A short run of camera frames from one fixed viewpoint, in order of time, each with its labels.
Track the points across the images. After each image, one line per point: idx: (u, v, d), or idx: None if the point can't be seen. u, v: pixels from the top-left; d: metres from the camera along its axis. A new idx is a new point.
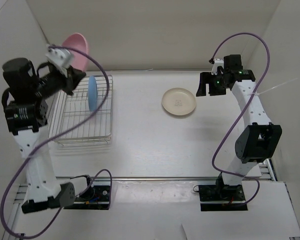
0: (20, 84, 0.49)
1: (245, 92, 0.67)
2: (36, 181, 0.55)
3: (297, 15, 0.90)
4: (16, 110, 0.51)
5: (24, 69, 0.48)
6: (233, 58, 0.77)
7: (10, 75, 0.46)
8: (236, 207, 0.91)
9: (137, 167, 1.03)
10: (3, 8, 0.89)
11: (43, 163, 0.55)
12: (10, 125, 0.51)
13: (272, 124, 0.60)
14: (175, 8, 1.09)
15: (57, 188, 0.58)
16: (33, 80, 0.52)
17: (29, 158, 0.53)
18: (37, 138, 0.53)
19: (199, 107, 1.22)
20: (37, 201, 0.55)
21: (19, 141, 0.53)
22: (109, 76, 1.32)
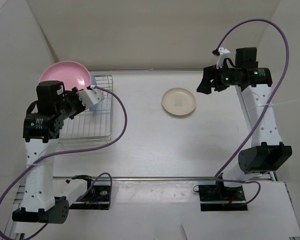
0: (46, 98, 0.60)
1: (259, 101, 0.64)
2: (32, 190, 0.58)
3: (297, 16, 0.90)
4: (33, 119, 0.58)
5: (53, 87, 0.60)
6: (247, 52, 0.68)
7: (43, 89, 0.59)
8: (237, 207, 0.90)
9: (137, 167, 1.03)
10: (3, 8, 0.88)
11: (44, 175, 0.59)
12: (26, 131, 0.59)
13: (283, 145, 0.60)
14: (175, 8, 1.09)
15: (50, 203, 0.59)
16: (57, 99, 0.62)
17: (33, 167, 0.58)
18: (44, 149, 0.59)
19: (199, 107, 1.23)
20: (28, 209, 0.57)
21: (29, 148, 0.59)
22: (109, 76, 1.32)
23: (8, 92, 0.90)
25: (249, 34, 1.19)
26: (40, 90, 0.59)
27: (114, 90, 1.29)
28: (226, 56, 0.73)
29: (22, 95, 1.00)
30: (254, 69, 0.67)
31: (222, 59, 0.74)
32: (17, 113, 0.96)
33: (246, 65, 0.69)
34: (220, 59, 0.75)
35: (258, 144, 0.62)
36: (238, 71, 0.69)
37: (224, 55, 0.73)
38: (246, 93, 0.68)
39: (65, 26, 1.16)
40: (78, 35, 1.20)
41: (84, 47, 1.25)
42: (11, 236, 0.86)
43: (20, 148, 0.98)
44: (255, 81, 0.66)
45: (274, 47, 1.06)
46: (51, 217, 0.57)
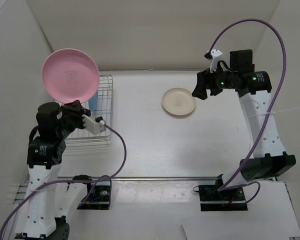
0: (46, 125, 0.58)
1: (259, 110, 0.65)
2: (35, 215, 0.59)
3: (297, 15, 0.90)
4: (38, 146, 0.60)
5: (52, 113, 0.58)
6: (243, 55, 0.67)
7: (42, 117, 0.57)
8: (236, 207, 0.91)
9: (137, 167, 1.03)
10: (3, 8, 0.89)
11: (46, 201, 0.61)
12: (30, 156, 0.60)
13: (286, 155, 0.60)
14: (175, 8, 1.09)
15: (51, 228, 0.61)
16: (58, 124, 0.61)
17: (37, 192, 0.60)
18: (47, 175, 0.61)
19: (199, 107, 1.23)
20: (29, 235, 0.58)
21: (32, 174, 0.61)
22: (109, 76, 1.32)
23: (8, 92, 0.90)
25: (249, 34, 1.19)
26: (40, 117, 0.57)
27: (114, 91, 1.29)
28: (220, 58, 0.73)
29: (22, 95, 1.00)
30: (251, 74, 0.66)
31: (216, 61, 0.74)
32: (17, 114, 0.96)
33: (243, 70, 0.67)
34: (214, 62, 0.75)
35: (262, 155, 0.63)
36: (235, 76, 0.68)
37: (218, 57, 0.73)
38: (245, 100, 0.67)
39: (65, 26, 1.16)
40: (78, 36, 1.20)
41: (84, 47, 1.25)
42: (11, 236, 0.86)
43: (20, 148, 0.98)
44: (253, 86, 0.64)
45: (274, 47, 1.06)
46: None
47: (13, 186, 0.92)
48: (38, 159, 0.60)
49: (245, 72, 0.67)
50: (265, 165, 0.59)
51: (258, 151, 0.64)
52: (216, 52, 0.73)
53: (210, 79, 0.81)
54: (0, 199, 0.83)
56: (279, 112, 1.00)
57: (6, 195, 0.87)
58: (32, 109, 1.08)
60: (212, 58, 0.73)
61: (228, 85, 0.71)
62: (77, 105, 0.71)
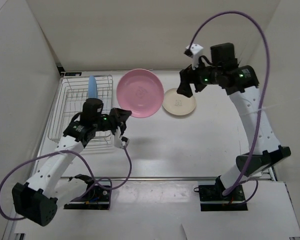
0: (87, 112, 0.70)
1: (251, 108, 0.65)
2: (44, 171, 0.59)
3: (297, 15, 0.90)
4: (76, 124, 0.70)
5: (95, 106, 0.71)
6: (224, 52, 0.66)
7: (87, 105, 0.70)
8: (236, 207, 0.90)
9: (138, 167, 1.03)
10: (3, 9, 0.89)
11: (60, 163, 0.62)
12: (67, 129, 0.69)
13: (283, 149, 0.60)
14: (175, 8, 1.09)
15: (49, 191, 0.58)
16: (96, 116, 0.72)
17: (58, 154, 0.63)
18: (72, 145, 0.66)
19: (199, 107, 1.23)
20: (30, 186, 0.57)
21: (62, 141, 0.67)
22: (109, 76, 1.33)
23: (8, 92, 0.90)
25: (249, 34, 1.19)
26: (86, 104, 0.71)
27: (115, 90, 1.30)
28: (200, 53, 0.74)
29: (22, 96, 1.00)
30: (237, 71, 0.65)
31: (197, 57, 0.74)
32: (17, 114, 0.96)
33: (228, 66, 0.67)
34: (195, 59, 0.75)
35: (260, 153, 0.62)
36: (220, 74, 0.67)
37: (198, 53, 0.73)
38: (236, 99, 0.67)
39: (65, 26, 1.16)
40: (78, 36, 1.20)
41: (84, 47, 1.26)
42: (11, 236, 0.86)
43: (20, 148, 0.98)
44: (241, 83, 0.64)
45: (273, 47, 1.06)
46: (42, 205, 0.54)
47: (13, 186, 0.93)
48: (72, 134, 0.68)
49: (230, 67, 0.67)
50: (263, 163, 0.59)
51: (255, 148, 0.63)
52: (195, 48, 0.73)
53: (191, 76, 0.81)
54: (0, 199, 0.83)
56: (279, 112, 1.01)
57: (6, 195, 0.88)
58: (32, 108, 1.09)
60: (192, 55, 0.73)
61: (213, 81, 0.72)
62: (123, 116, 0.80)
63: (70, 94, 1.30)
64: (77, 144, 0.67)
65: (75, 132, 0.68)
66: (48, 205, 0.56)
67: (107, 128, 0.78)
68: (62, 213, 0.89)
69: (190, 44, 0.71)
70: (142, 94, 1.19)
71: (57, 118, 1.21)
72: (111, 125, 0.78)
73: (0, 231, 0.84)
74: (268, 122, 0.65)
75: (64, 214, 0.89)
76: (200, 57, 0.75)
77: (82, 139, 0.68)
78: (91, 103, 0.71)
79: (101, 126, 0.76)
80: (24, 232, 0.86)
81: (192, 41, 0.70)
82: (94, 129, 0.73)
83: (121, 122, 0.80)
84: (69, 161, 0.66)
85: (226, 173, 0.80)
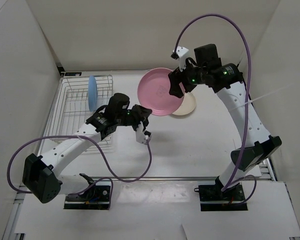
0: (113, 107, 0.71)
1: (238, 102, 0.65)
2: (59, 150, 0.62)
3: (297, 15, 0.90)
4: (99, 116, 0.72)
5: (120, 102, 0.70)
6: (206, 52, 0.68)
7: (114, 100, 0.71)
8: (236, 207, 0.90)
9: (138, 167, 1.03)
10: (3, 8, 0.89)
11: (75, 147, 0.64)
12: (90, 118, 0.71)
13: (273, 138, 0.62)
14: (175, 8, 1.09)
15: (57, 170, 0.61)
16: (120, 112, 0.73)
17: (76, 138, 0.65)
18: (92, 134, 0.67)
19: (199, 107, 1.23)
20: (43, 159, 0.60)
21: (83, 128, 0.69)
22: (109, 76, 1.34)
23: (8, 92, 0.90)
25: (249, 34, 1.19)
26: (113, 99, 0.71)
27: (114, 90, 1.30)
28: (186, 55, 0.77)
29: (22, 95, 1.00)
30: (221, 69, 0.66)
31: (183, 59, 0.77)
32: (17, 114, 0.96)
33: (212, 65, 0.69)
34: (182, 60, 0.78)
35: (251, 144, 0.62)
36: (205, 72, 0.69)
37: (184, 55, 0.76)
38: (222, 95, 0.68)
39: (65, 26, 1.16)
40: (78, 36, 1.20)
41: (84, 47, 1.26)
42: (12, 236, 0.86)
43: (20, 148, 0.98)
44: (226, 80, 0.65)
45: (273, 47, 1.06)
46: (48, 181, 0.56)
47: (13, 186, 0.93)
48: (94, 124, 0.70)
49: (214, 67, 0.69)
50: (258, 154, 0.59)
51: (246, 141, 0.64)
52: (181, 50, 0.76)
53: (180, 77, 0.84)
54: (0, 198, 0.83)
56: (279, 112, 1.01)
57: (6, 195, 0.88)
58: (32, 108, 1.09)
60: (179, 57, 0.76)
61: (201, 81, 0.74)
62: (145, 114, 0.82)
63: (70, 94, 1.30)
64: (97, 134, 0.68)
65: (97, 123, 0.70)
66: (55, 183, 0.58)
67: (129, 123, 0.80)
68: (62, 213, 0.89)
69: (176, 47, 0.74)
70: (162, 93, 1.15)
71: (57, 117, 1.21)
72: (134, 120, 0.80)
73: (0, 231, 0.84)
74: (255, 113, 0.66)
75: (64, 214, 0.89)
76: (187, 59, 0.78)
77: (101, 131, 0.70)
78: (116, 99, 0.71)
79: (124, 120, 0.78)
80: (24, 232, 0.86)
81: (177, 45, 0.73)
82: (116, 124, 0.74)
83: (144, 117, 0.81)
84: (84, 147, 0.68)
85: (225, 172, 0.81)
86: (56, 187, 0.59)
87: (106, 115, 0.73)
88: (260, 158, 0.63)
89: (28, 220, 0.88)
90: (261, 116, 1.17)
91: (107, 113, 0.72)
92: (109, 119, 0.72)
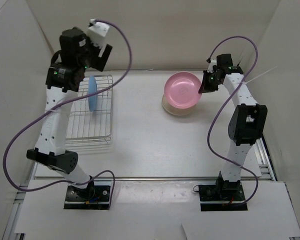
0: (69, 50, 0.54)
1: (235, 82, 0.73)
2: (46, 134, 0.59)
3: (297, 16, 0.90)
4: (56, 70, 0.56)
5: (74, 37, 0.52)
6: (224, 57, 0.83)
7: (64, 40, 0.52)
8: (236, 207, 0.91)
9: (137, 166, 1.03)
10: (3, 9, 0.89)
11: (59, 121, 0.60)
12: (48, 78, 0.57)
13: (259, 105, 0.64)
14: (175, 9, 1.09)
15: (61, 150, 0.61)
16: (82, 50, 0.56)
17: (51, 112, 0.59)
18: (62, 98, 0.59)
19: (200, 107, 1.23)
20: (41, 150, 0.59)
21: (49, 94, 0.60)
22: (109, 76, 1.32)
23: (8, 93, 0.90)
25: (249, 34, 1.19)
26: (62, 39, 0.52)
27: (114, 90, 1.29)
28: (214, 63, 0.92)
29: (22, 95, 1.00)
30: (228, 66, 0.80)
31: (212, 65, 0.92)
32: (17, 114, 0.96)
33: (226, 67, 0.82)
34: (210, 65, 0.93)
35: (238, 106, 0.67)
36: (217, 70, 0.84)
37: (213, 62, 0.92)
38: (226, 81, 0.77)
39: (65, 26, 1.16)
40: None
41: None
42: (12, 236, 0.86)
43: (21, 149, 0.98)
44: (228, 71, 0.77)
45: (273, 47, 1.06)
46: (61, 160, 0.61)
47: (14, 186, 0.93)
48: (55, 81, 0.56)
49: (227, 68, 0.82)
50: (242, 113, 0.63)
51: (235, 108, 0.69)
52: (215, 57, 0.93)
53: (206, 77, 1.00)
54: (0, 198, 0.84)
56: (279, 112, 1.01)
57: (6, 195, 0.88)
58: (32, 108, 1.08)
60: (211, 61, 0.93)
61: (218, 81, 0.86)
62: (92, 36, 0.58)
63: None
64: (67, 94, 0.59)
65: (58, 77, 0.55)
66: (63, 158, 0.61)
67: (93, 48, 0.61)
68: (63, 212, 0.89)
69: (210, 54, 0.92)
70: (184, 91, 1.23)
71: None
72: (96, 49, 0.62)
73: (0, 231, 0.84)
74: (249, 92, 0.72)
75: (64, 214, 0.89)
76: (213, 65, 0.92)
77: (66, 83, 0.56)
78: (67, 36, 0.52)
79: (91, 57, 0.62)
80: (24, 232, 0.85)
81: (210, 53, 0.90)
82: (82, 69, 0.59)
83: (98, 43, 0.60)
84: (66, 114, 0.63)
85: (224, 165, 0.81)
86: (71, 155, 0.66)
87: (64, 64, 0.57)
88: (250, 127, 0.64)
89: (29, 220, 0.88)
90: None
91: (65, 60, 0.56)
92: (71, 66, 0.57)
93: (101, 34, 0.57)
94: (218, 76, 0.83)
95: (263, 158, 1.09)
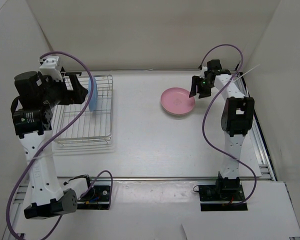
0: (29, 92, 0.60)
1: (224, 82, 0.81)
2: (39, 184, 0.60)
3: (297, 16, 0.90)
4: (23, 115, 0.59)
5: (30, 78, 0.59)
6: (214, 62, 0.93)
7: (24, 85, 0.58)
8: (236, 207, 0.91)
9: (137, 167, 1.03)
10: (3, 9, 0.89)
11: (46, 165, 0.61)
12: (18, 127, 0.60)
13: (247, 97, 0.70)
14: (175, 8, 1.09)
15: (59, 193, 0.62)
16: (40, 90, 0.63)
17: (35, 161, 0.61)
18: (41, 142, 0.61)
19: (200, 107, 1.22)
20: (40, 203, 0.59)
21: (25, 143, 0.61)
22: (109, 76, 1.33)
23: (8, 93, 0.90)
25: (249, 34, 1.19)
26: (20, 84, 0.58)
27: (114, 90, 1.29)
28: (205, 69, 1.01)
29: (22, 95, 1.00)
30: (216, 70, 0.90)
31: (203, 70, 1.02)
32: None
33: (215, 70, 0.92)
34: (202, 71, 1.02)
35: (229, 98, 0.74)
36: (208, 73, 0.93)
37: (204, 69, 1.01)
38: (217, 82, 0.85)
39: (65, 26, 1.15)
40: (78, 36, 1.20)
41: (85, 48, 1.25)
42: (11, 236, 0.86)
43: (20, 148, 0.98)
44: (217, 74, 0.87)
45: (273, 47, 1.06)
46: (64, 202, 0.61)
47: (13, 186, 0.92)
48: (26, 128, 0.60)
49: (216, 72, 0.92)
50: (231, 110, 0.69)
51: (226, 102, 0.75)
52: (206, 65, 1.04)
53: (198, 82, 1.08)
54: (0, 198, 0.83)
56: (279, 113, 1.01)
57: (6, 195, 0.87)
58: None
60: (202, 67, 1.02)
61: (209, 84, 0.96)
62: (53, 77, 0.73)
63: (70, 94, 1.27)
64: (44, 135, 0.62)
65: (28, 121, 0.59)
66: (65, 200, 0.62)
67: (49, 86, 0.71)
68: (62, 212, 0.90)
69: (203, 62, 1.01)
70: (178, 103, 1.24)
71: (57, 118, 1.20)
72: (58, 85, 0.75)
73: None
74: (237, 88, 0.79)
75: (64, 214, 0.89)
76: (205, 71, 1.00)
77: (39, 122, 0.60)
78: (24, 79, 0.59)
79: (50, 96, 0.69)
80: (24, 232, 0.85)
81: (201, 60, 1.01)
82: (47, 106, 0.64)
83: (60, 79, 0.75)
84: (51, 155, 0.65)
85: (223, 163, 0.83)
86: (70, 193, 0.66)
87: (28, 107, 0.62)
88: (240, 119, 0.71)
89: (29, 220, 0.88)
90: (261, 116, 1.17)
91: (28, 103, 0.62)
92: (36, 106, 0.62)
93: (50, 66, 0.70)
94: (209, 80, 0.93)
95: (263, 158, 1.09)
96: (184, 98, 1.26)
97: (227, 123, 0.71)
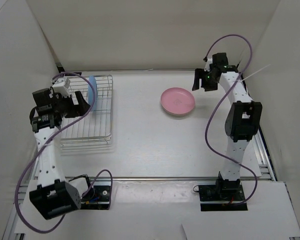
0: (44, 103, 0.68)
1: (231, 81, 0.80)
2: (46, 167, 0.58)
3: (297, 16, 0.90)
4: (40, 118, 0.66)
5: (45, 92, 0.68)
6: (221, 57, 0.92)
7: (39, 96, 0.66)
8: (236, 207, 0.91)
9: (137, 167, 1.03)
10: (3, 9, 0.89)
11: (54, 152, 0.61)
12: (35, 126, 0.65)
13: (254, 102, 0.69)
14: (175, 9, 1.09)
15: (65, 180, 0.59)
16: (52, 102, 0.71)
17: (45, 146, 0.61)
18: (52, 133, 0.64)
19: (200, 107, 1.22)
20: (44, 185, 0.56)
21: (38, 135, 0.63)
22: (109, 76, 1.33)
23: (8, 93, 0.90)
25: (248, 34, 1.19)
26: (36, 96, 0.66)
27: (114, 90, 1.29)
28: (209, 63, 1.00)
29: (22, 95, 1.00)
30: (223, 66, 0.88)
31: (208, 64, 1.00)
32: (17, 114, 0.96)
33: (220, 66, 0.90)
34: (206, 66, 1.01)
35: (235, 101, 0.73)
36: (214, 68, 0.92)
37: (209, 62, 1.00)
38: (222, 79, 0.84)
39: (65, 26, 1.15)
40: (78, 36, 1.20)
41: (85, 48, 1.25)
42: (11, 236, 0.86)
43: (20, 148, 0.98)
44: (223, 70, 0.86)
45: (273, 47, 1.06)
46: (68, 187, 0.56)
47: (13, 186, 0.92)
48: (42, 126, 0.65)
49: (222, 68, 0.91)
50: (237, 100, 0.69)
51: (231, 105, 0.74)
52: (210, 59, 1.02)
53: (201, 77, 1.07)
54: None
56: (279, 113, 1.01)
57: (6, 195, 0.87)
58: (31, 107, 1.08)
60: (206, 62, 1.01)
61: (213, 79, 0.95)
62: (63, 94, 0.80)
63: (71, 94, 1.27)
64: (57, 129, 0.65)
65: (43, 122, 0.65)
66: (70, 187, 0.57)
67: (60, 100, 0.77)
68: None
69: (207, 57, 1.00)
70: (178, 103, 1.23)
71: None
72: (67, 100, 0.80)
73: None
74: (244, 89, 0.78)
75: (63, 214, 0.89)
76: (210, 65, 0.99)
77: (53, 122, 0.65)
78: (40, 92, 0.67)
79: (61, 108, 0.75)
80: (24, 232, 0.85)
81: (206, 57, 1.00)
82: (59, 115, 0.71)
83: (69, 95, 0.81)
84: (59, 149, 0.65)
85: (224, 164, 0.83)
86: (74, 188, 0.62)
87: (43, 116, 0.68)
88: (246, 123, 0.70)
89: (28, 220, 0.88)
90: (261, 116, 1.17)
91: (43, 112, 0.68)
92: None
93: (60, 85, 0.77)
94: (213, 75, 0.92)
95: (263, 158, 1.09)
96: (183, 97, 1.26)
97: (233, 127, 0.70)
